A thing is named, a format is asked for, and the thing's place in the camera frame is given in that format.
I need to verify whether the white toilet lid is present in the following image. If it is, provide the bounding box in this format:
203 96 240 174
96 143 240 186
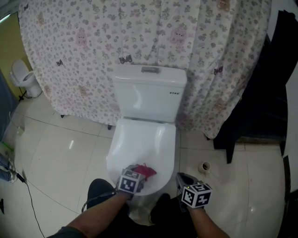
106 117 176 197

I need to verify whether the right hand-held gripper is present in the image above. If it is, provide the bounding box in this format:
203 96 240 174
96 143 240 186
175 172 213 212

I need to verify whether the person's right leg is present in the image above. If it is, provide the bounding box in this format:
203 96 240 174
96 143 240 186
150 192 198 238

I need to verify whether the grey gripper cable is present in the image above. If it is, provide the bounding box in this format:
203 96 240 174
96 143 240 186
81 190 117 213

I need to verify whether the black floor cable with adapter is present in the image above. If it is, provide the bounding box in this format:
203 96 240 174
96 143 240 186
13 171 46 238

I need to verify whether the small white open toilet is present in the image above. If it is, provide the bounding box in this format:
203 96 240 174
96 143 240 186
9 59 43 99

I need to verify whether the person's right forearm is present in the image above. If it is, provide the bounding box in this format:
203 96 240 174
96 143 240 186
188 205 231 238

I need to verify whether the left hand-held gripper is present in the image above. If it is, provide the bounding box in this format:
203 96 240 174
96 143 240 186
117 165 145 201

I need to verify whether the white toilet with tank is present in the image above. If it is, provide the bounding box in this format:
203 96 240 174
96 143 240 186
106 64 188 226

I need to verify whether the pink cloth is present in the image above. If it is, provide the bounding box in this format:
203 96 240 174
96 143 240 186
133 163 157 183

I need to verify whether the person's left forearm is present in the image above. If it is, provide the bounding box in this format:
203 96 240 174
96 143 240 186
46 192 131 238

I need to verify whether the floral patterned curtain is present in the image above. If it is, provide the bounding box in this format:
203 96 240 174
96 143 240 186
18 0 273 140

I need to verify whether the chrome flush button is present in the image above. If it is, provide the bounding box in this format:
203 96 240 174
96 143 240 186
141 66 161 74

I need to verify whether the yellow partition panel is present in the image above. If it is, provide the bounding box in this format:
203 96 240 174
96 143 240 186
0 13 34 96

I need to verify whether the blue curtain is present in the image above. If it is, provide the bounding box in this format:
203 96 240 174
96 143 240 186
0 69 20 143

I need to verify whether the black hanging cloth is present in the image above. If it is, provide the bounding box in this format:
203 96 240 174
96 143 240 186
213 9 298 165

